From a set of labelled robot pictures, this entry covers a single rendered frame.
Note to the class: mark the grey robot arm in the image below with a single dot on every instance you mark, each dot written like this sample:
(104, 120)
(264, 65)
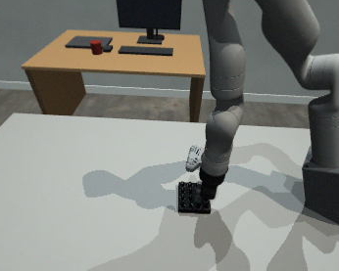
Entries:
(292, 30)

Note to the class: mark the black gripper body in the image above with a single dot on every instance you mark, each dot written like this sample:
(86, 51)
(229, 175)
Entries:
(211, 173)

